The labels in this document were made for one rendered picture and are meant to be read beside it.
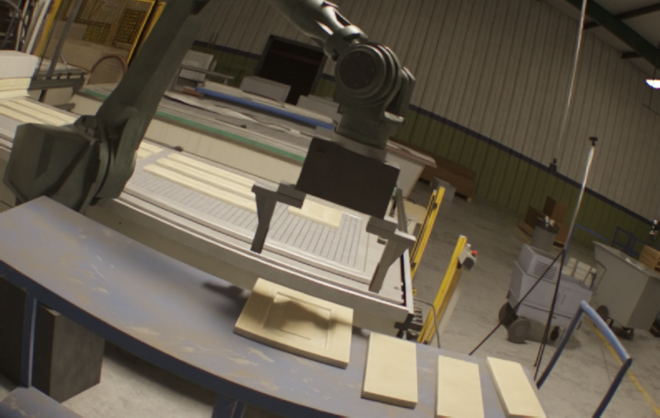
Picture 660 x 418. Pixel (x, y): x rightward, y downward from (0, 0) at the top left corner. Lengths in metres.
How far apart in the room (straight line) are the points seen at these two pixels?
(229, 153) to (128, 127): 4.76
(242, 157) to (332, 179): 5.56
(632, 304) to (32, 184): 7.56
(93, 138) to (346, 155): 1.14
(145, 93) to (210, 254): 0.89
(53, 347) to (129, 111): 0.99
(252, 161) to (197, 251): 4.13
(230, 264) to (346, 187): 1.49
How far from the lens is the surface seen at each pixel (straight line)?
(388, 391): 1.75
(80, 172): 2.93
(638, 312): 9.24
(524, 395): 2.02
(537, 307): 7.19
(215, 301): 2.06
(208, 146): 7.74
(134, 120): 3.01
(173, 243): 3.64
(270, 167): 7.66
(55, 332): 2.96
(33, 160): 2.90
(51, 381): 3.07
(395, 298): 3.60
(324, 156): 2.14
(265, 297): 2.18
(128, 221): 3.69
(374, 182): 2.15
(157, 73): 2.98
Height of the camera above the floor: 1.64
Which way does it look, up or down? 9 degrees down
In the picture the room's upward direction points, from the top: 19 degrees clockwise
